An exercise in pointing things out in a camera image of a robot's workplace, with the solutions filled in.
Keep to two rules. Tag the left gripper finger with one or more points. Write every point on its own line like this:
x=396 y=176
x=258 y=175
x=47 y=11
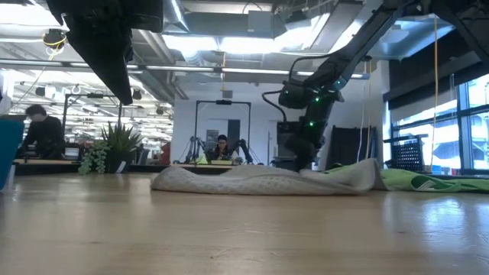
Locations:
x=107 y=57

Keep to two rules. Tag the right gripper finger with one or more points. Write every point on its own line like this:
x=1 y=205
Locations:
x=307 y=156

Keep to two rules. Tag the grey waffle towel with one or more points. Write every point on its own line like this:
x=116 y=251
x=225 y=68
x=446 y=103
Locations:
x=248 y=183

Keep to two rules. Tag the green microfiber towel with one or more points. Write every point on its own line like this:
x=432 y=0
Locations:
x=420 y=183

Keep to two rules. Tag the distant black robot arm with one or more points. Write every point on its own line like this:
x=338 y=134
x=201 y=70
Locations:
x=196 y=149
x=242 y=147

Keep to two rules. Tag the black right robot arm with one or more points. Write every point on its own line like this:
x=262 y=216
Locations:
x=355 y=49

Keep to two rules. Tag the teal plastic basket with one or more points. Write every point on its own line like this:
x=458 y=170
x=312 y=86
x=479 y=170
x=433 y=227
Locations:
x=9 y=153

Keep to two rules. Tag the black fabric panel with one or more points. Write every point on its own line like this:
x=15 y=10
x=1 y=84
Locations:
x=351 y=147

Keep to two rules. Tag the dark door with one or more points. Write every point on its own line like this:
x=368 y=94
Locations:
x=234 y=131

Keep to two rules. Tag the long ceiling light tube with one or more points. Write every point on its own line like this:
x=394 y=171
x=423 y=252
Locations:
x=248 y=71

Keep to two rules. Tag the person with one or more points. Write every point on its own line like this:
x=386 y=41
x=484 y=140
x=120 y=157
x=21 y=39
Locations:
x=222 y=151
x=46 y=133

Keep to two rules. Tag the small potted artificial plant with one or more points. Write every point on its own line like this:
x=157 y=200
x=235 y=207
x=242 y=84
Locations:
x=118 y=145

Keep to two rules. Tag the black perforated crate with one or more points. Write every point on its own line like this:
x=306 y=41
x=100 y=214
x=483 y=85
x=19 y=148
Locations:
x=407 y=156

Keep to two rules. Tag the distant wooden table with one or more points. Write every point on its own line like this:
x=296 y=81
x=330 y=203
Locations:
x=191 y=166

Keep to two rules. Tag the large window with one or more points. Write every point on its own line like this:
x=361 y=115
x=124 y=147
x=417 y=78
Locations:
x=443 y=133

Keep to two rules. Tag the grey ceiling duct box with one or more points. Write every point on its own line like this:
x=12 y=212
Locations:
x=260 y=21

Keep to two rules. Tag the black aluminium table frame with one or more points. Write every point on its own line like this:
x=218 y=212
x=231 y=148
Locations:
x=46 y=170

